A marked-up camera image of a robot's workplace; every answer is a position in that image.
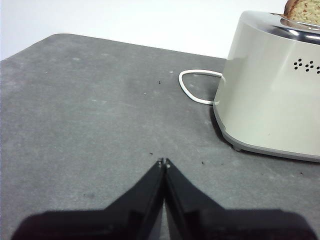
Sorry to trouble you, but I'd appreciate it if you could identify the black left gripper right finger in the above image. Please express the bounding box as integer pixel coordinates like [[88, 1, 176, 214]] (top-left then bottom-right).
[[165, 158, 318, 240]]

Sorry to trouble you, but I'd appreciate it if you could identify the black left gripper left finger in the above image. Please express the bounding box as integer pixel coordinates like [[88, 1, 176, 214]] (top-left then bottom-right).
[[11, 158, 166, 240]]

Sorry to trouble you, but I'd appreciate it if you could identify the cream two-slot toaster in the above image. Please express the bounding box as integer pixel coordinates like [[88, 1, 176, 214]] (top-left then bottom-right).
[[213, 10, 320, 163]]

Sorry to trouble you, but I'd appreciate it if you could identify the small round-topped bread slice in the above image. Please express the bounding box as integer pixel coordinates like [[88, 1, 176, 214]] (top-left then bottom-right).
[[283, 0, 320, 25]]

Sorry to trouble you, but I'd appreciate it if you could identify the white toaster power cable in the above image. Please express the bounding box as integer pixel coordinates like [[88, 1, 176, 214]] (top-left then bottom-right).
[[178, 69, 227, 106]]

